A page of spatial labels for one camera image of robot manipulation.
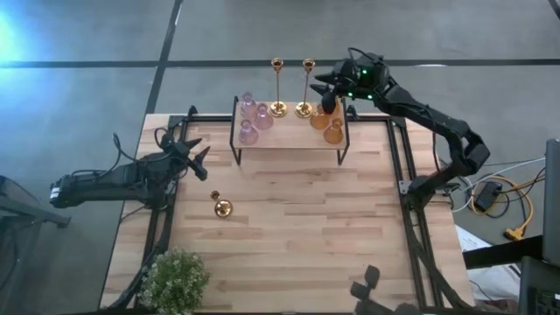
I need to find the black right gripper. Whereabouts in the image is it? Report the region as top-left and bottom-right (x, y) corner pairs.
(309, 52), (391, 116)

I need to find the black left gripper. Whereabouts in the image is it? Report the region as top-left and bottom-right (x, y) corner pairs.
(159, 133), (211, 181)

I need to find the brass candlestick holder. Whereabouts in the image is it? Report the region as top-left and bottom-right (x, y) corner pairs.
(294, 58), (316, 120)
(209, 190), (235, 219)
(269, 57), (289, 119)

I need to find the pink ribbed glass candle holder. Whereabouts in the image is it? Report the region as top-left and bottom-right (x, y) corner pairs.
(238, 118), (260, 146)
(240, 90), (258, 120)
(253, 101), (275, 131)

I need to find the green potted plant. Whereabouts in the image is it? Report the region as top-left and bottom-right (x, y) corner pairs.
(137, 247), (212, 315)

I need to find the dark grey side table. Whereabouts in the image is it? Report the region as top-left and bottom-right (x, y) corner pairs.
(0, 173), (74, 315)

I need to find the black power brick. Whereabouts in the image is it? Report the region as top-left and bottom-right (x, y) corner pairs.
(473, 180), (504, 213)

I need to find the black jointed object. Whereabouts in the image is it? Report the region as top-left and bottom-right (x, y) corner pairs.
(348, 263), (424, 315)

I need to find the grey monitor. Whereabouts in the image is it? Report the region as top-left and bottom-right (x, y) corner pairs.
(542, 137), (560, 269)

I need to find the white paper sheet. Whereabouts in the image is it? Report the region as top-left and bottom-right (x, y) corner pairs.
(454, 223), (522, 303)

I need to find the black equipment box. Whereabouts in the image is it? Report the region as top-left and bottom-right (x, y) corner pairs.
(518, 255), (560, 315)

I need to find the black aluminium table frame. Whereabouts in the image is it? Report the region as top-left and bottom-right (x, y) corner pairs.
(107, 112), (473, 315)

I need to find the wooden shelf with black frame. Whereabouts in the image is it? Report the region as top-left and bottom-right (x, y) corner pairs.
(229, 95), (351, 167)

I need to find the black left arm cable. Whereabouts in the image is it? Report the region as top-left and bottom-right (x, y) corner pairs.
(69, 126), (176, 180)

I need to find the white cable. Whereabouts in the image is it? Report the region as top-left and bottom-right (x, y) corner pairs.
(451, 156), (547, 214)

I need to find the yellow extension cable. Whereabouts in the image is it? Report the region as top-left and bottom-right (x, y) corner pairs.
(469, 173), (536, 242)

